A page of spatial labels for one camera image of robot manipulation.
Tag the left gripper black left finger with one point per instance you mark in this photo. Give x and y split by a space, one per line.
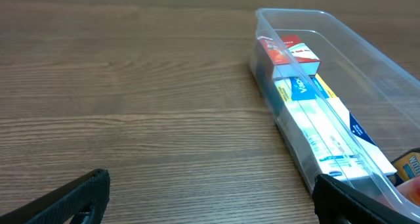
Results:
83 200

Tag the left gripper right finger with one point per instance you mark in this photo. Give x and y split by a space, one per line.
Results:
337 203

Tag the white blue medicine box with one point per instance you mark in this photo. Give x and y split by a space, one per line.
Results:
331 150

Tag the orange bottle white cap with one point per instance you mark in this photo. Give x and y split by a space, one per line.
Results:
407 166

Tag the clear plastic container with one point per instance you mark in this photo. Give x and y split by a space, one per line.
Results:
381 95

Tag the blue VapoDrops box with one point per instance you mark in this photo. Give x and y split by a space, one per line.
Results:
295 89

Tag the red white medicine box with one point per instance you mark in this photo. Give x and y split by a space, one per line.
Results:
279 61

